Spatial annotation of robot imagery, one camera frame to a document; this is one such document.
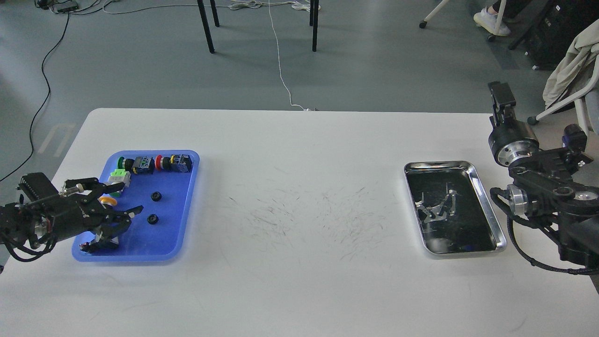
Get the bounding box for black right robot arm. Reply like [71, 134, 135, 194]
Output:
[488, 81, 599, 275]

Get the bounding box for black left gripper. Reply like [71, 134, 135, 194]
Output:
[44, 177, 144, 243]

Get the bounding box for white green push button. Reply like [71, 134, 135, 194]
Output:
[107, 168, 131, 198]

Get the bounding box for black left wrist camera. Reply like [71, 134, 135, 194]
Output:
[18, 172, 60, 207]

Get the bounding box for white cable on floor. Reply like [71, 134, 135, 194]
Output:
[228, 0, 321, 112]

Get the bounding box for black switch block red tip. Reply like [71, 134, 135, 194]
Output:
[79, 237, 119, 254]

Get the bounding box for red push button switch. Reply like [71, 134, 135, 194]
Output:
[154, 154, 193, 173]

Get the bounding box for white chair with beige jacket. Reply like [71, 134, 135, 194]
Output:
[527, 21, 599, 133]

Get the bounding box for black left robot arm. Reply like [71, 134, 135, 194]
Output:
[0, 172, 143, 262]

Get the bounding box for small black gear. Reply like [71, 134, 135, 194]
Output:
[150, 190, 162, 201]
[147, 213, 159, 225]

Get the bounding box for blue plastic tray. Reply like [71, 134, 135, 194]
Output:
[71, 150, 200, 262]

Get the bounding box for black cable on floor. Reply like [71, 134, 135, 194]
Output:
[0, 0, 113, 183]

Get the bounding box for white rolling chair base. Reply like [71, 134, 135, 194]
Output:
[418, 0, 507, 43]

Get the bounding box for black table legs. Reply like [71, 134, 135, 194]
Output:
[197, 0, 320, 54]

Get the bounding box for person's white sneaker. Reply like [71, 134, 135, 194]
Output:
[473, 8, 511, 37]

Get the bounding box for green push button switch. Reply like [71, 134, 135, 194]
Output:
[116, 156, 155, 175]

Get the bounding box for shiny metal tray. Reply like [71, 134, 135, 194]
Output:
[403, 161, 507, 258]

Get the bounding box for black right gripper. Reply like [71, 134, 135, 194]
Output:
[488, 81, 540, 167]

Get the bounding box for yellow push button switch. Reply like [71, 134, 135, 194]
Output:
[98, 196, 118, 207]

